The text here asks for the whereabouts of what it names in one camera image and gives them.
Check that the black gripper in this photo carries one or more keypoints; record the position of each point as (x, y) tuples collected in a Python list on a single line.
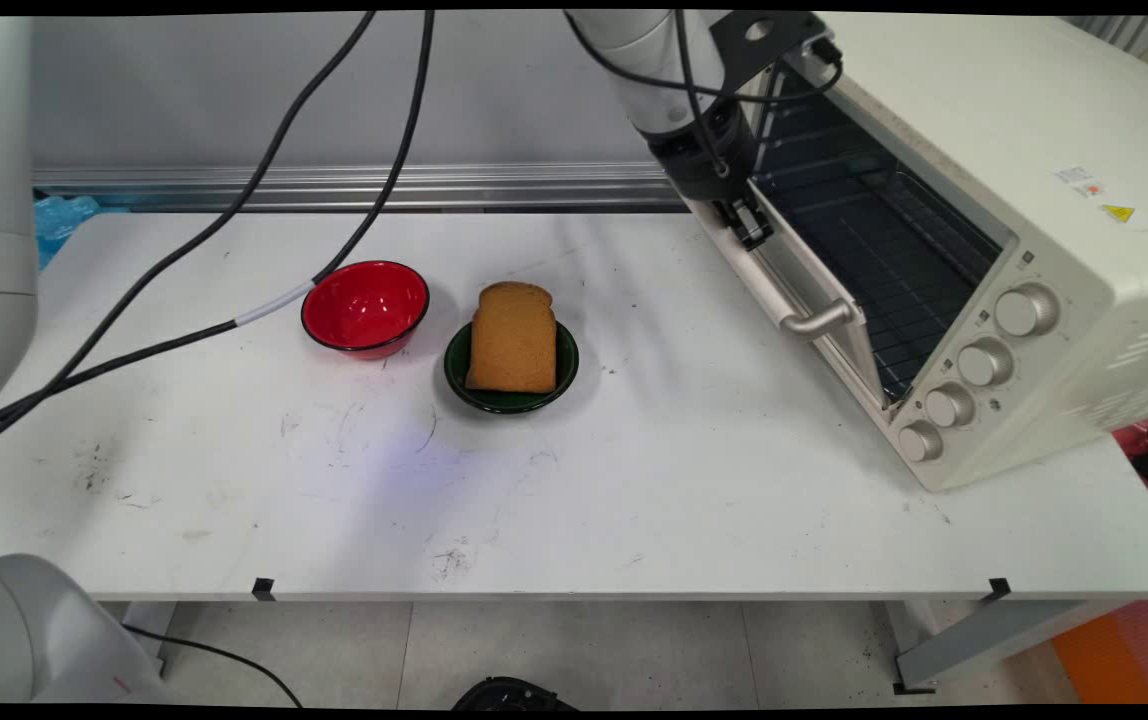
[(699, 160)]

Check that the cream oven door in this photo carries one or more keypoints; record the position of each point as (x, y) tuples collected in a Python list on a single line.
[(786, 265)]

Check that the metal oven rack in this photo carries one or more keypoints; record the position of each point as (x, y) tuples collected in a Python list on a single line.
[(884, 250)]

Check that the brown bread slice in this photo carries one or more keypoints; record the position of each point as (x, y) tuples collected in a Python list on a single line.
[(512, 340)]

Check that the small silver oven knob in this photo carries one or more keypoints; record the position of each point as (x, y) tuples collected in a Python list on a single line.
[(920, 441)]

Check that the dark green bowl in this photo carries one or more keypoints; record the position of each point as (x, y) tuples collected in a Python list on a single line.
[(514, 403)]

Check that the large silver oven knob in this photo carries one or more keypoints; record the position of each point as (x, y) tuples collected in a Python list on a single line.
[(1026, 310)]

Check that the cream toaster oven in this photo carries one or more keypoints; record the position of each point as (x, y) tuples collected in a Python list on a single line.
[(1034, 100)]

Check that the white label sticker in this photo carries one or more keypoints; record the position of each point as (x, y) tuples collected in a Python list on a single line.
[(1079, 181)]

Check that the yellow warning sticker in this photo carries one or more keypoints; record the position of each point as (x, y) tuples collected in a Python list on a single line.
[(1118, 213)]

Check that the red bowl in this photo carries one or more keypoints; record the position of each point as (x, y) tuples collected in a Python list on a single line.
[(364, 305)]

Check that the black tape clip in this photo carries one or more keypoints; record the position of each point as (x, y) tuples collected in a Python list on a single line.
[(999, 588), (263, 589)]

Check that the grey table leg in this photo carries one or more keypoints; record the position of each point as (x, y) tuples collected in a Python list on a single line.
[(149, 630), (994, 640)]

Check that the black floor equipment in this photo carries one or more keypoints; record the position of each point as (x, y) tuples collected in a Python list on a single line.
[(514, 695)]

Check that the orange floor object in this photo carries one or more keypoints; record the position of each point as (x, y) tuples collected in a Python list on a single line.
[(1104, 665)]

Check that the blue plastic bag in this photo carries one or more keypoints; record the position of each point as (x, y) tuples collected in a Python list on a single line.
[(64, 225)]

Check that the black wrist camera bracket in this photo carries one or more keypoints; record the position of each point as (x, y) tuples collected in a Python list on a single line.
[(764, 35)]

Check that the aluminium rail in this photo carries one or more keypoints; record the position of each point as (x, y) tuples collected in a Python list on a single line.
[(334, 186)]

